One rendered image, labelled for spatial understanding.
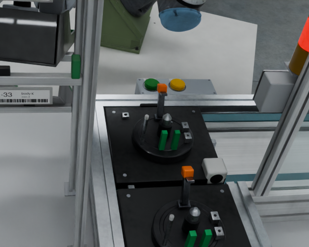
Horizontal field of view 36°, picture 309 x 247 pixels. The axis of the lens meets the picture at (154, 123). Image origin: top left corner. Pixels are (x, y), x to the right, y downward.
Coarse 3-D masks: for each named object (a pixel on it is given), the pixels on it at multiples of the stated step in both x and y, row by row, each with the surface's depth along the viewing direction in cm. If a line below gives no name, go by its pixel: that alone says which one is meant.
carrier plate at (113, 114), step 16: (112, 112) 113; (128, 112) 114; (144, 112) 115; (176, 112) 116; (192, 112) 117; (112, 128) 109; (128, 128) 109; (192, 128) 113; (112, 144) 105; (128, 144) 106; (208, 144) 109; (112, 160) 102; (128, 160) 102; (144, 160) 103; (192, 160) 105; (128, 176) 98; (144, 176) 99; (160, 176) 100; (176, 176) 100
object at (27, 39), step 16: (0, 16) 65; (16, 16) 65; (32, 16) 65; (48, 16) 65; (64, 16) 71; (0, 32) 65; (16, 32) 66; (32, 32) 66; (48, 32) 66; (64, 32) 73; (0, 48) 66; (16, 48) 66; (32, 48) 66; (48, 48) 66; (64, 48) 76; (32, 64) 67; (48, 64) 67
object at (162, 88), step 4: (160, 84) 107; (164, 84) 107; (160, 88) 106; (164, 88) 107; (160, 92) 106; (164, 92) 106; (160, 96) 107; (164, 96) 108; (160, 100) 108; (160, 104) 108; (160, 108) 109; (160, 112) 109; (160, 116) 109
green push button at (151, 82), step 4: (148, 80) 124; (152, 80) 124; (156, 80) 125; (144, 84) 124; (148, 84) 123; (152, 84) 123; (156, 84) 123; (148, 88) 123; (152, 88) 122; (156, 88) 123
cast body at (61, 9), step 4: (56, 0) 85; (60, 0) 86; (64, 0) 86; (40, 4) 86; (44, 4) 86; (48, 4) 86; (52, 4) 86; (56, 4) 86; (60, 4) 86; (64, 4) 87; (40, 8) 86; (44, 8) 86; (48, 8) 86; (52, 8) 86; (56, 8) 86; (60, 8) 86; (64, 8) 88; (44, 12) 86; (48, 12) 86; (52, 12) 86; (56, 12) 86; (60, 12) 86
